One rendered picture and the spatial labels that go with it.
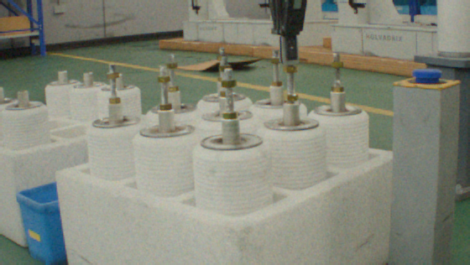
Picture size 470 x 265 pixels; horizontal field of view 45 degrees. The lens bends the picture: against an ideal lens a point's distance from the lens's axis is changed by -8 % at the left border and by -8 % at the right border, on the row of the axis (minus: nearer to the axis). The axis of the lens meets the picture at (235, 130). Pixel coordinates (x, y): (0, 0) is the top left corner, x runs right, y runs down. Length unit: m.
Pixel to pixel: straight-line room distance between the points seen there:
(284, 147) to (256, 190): 0.10
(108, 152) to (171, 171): 0.13
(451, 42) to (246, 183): 0.71
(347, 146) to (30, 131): 0.58
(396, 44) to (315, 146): 2.69
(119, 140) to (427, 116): 0.43
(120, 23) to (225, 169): 6.89
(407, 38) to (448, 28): 2.11
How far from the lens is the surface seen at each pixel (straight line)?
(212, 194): 0.71
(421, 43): 3.32
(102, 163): 0.88
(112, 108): 0.90
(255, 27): 4.59
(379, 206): 0.92
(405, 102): 0.77
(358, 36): 3.68
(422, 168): 0.77
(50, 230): 1.01
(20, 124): 1.14
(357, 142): 0.89
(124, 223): 0.82
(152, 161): 0.79
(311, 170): 0.80
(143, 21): 7.67
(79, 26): 7.38
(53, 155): 1.13
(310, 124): 0.81
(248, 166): 0.70
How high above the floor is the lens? 0.42
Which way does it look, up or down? 12 degrees down
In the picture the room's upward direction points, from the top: 3 degrees counter-clockwise
